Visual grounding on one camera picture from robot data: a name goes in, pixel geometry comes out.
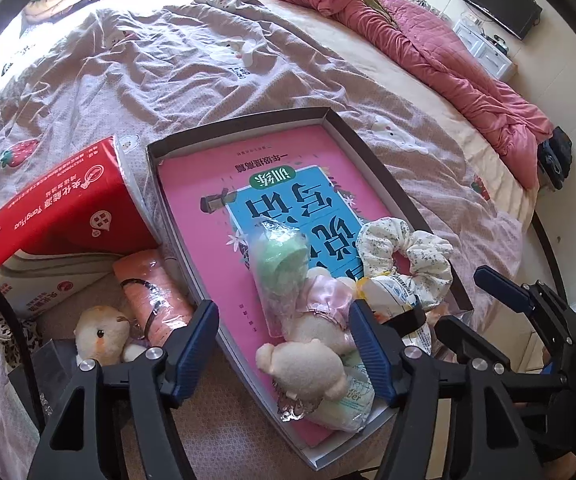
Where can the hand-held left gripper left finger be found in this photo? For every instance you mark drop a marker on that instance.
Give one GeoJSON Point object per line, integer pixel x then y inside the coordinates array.
{"type": "Point", "coordinates": [195, 350]}

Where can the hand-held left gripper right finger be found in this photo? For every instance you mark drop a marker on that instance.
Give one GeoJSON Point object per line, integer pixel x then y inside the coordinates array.
{"type": "Point", "coordinates": [373, 350]}

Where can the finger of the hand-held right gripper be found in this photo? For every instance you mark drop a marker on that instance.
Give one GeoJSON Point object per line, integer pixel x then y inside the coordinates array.
{"type": "Point", "coordinates": [473, 340]}
{"type": "Point", "coordinates": [503, 290]}

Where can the orange snack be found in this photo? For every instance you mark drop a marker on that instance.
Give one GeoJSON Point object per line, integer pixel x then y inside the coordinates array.
{"type": "Point", "coordinates": [168, 305]}

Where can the green white tissue pack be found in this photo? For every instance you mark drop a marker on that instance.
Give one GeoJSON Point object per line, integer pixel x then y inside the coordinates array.
{"type": "Point", "coordinates": [353, 402]}

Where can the yellow white snack packet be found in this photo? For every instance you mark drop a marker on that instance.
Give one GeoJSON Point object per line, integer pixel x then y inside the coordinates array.
{"type": "Point", "coordinates": [393, 290]}

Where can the plush doll with pink dress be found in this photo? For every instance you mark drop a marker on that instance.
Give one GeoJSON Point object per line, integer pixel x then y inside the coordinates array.
{"type": "Point", "coordinates": [318, 305]}

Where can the white floral scrunchie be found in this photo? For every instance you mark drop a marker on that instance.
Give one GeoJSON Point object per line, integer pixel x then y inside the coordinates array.
{"type": "Point", "coordinates": [433, 260]}

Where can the cream lamb plush toy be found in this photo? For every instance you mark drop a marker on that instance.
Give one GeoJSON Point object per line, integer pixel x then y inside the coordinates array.
{"type": "Point", "coordinates": [100, 335]}

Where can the green bottle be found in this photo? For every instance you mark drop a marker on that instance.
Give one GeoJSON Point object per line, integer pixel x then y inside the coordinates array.
{"type": "Point", "coordinates": [278, 260]}

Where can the dark blue box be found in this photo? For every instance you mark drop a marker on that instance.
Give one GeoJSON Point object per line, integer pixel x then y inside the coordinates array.
{"type": "Point", "coordinates": [48, 365]}

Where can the red white tissue box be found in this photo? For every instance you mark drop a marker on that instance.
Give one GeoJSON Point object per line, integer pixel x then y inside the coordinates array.
{"type": "Point", "coordinates": [63, 200]}

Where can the grey cardboard tray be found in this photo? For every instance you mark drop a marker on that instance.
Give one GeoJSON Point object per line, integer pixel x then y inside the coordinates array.
{"type": "Point", "coordinates": [248, 125]}

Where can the dark bag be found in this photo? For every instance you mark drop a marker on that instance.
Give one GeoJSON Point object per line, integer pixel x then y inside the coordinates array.
{"type": "Point", "coordinates": [555, 160]}

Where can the pink quilt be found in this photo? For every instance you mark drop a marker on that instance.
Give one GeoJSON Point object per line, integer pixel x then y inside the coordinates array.
{"type": "Point", "coordinates": [443, 70]}

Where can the white drawer cabinet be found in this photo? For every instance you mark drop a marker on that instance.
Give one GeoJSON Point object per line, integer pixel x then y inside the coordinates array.
{"type": "Point", "coordinates": [483, 50]}

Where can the beige bed sheet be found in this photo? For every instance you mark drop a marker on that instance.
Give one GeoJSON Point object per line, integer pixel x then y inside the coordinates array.
{"type": "Point", "coordinates": [368, 60]}

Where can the black television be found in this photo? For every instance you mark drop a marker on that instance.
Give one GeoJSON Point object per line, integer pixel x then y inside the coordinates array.
{"type": "Point", "coordinates": [498, 0]}

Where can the purple printed quilt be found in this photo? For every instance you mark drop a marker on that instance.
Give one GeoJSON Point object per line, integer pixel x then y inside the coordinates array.
{"type": "Point", "coordinates": [168, 60]}

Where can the stack of folded bedding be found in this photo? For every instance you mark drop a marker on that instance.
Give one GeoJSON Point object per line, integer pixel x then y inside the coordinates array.
{"type": "Point", "coordinates": [53, 7]}

